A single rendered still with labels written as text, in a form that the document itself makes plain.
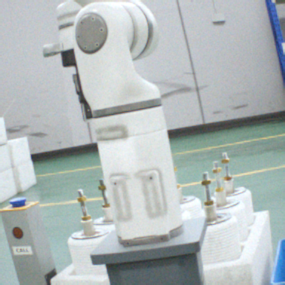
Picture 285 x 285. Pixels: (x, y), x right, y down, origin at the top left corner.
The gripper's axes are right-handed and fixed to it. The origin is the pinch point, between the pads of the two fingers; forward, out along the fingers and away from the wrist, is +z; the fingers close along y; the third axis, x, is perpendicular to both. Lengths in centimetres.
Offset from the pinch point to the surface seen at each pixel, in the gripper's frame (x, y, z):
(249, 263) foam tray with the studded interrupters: -20.5, -30.4, 29.3
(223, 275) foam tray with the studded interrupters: -16.0, -28.5, 30.9
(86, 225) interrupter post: 5.0, -11.9, 19.9
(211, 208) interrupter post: -16.8, -21.5, 19.5
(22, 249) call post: 20.1, -3.2, 24.6
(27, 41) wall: 37, 546, -91
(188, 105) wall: -121, 497, 17
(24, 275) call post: 21.5, -2.5, 30.8
